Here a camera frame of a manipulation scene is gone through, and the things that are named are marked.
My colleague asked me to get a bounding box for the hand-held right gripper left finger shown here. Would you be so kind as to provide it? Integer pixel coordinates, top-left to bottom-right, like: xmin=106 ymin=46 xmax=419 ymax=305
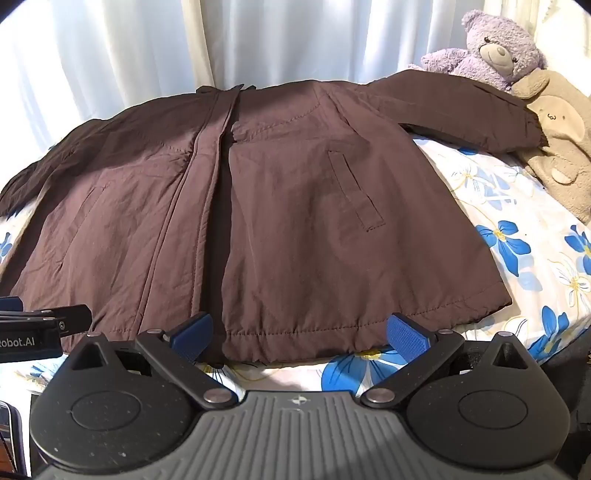
xmin=69 ymin=313 xmax=234 ymax=409

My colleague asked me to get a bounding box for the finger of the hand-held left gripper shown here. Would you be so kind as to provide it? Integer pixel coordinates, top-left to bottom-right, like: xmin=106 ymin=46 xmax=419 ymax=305
xmin=0 ymin=298 xmax=93 ymax=340

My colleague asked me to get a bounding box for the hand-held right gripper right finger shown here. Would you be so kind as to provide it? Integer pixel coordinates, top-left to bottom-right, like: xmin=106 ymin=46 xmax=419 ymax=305
xmin=362 ymin=313 xmax=530 ymax=409

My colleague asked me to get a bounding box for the dark brown jacket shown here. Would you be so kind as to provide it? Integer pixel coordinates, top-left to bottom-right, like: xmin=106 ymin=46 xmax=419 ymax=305
xmin=0 ymin=69 xmax=548 ymax=365

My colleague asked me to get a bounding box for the black glossy object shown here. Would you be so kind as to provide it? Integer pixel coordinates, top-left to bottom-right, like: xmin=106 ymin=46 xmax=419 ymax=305
xmin=0 ymin=401 xmax=32 ymax=477

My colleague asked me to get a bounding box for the blue floral bedsheet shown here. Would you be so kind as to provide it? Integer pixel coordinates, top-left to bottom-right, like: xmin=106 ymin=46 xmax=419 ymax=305
xmin=0 ymin=134 xmax=591 ymax=398

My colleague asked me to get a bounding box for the beige plush elephant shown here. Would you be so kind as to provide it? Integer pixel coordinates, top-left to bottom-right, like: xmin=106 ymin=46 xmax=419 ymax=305
xmin=510 ymin=69 xmax=591 ymax=220

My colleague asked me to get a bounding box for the white curtain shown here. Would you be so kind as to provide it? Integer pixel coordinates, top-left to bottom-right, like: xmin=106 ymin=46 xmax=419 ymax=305
xmin=0 ymin=0 xmax=591 ymax=155

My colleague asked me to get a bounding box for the purple teddy bear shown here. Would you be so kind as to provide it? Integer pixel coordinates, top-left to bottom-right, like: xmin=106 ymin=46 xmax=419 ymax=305
xmin=409 ymin=9 xmax=548 ymax=95

